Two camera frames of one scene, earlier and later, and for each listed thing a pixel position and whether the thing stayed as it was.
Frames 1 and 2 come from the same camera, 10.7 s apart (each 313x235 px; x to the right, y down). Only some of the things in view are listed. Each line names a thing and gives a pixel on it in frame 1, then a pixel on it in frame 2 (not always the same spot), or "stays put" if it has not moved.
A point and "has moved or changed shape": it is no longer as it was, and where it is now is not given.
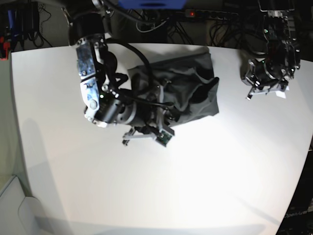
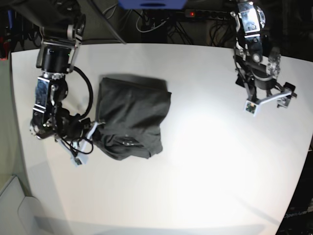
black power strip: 214,14 stays put
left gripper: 160,131 → 74,132
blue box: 149,5 stays put
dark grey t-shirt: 190,89 has moved or changed shape
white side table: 20,214 stays put
